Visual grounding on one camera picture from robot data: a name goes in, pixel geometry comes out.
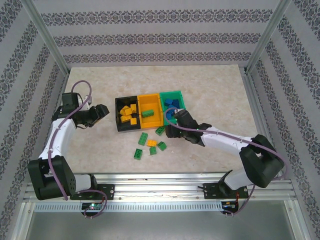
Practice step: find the green plastic bin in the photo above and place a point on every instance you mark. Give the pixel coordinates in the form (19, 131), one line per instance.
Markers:
(172, 94)

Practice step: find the aluminium frame post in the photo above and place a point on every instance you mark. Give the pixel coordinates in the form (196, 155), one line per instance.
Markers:
(267, 37)
(48, 40)

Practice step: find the grey metal shelf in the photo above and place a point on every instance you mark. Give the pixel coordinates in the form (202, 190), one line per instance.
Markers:
(160, 227)

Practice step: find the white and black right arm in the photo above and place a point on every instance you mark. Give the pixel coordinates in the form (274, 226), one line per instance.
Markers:
(260, 162)

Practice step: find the small green circuit board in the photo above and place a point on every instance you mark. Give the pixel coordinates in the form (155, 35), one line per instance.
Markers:
(93, 206)
(229, 205)

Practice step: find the green lego brick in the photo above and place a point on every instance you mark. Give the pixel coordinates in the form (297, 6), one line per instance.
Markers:
(160, 130)
(148, 113)
(162, 146)
(138, 153)
(143, 138)
(153, 150)

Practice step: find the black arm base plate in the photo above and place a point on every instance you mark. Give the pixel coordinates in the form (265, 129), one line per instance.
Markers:
(212, 191)
(108, 191)

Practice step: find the black plastic bin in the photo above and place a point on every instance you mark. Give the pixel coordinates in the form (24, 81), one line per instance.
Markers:
(127, 128)

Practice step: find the aluminium mounting rail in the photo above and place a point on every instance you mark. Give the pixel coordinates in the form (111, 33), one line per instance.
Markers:
(160, 187)

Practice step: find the aluminium table side rail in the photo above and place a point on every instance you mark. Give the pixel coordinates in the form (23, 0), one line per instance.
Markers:
(255, 100)
(63, 82)

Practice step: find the yellow lego brick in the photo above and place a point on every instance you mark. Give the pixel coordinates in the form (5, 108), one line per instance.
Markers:
(133, 121)
(151, 143)
(125, 110)
(124, 119)
(133, 108)

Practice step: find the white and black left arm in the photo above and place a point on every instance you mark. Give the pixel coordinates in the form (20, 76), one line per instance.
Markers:
(52, 180)

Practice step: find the blue lego brick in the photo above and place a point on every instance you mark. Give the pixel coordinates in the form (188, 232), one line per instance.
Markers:
(169, 101)
(172, 109)
(170, 115)
(176, 102)

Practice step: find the yellow plastic bin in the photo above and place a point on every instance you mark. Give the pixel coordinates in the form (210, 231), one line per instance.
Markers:
(150, 100)

